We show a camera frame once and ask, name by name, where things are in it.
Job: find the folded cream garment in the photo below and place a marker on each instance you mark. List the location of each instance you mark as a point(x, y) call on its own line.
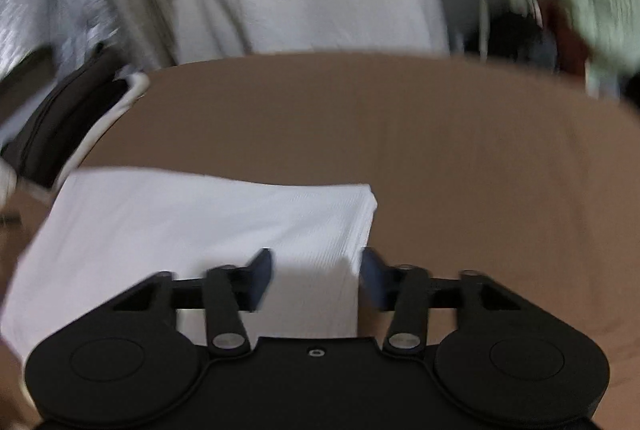
point(137, 84)

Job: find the folded dark brown garment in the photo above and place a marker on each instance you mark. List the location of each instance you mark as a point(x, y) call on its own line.
point(52, 134)

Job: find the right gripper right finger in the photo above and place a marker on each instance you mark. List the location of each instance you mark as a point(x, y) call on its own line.
point(403, 290)

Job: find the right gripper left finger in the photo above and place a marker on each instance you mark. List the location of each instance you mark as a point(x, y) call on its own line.
point(227, 292)

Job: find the white waffle knit garment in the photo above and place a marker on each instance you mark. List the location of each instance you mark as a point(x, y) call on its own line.
point(109, 229)

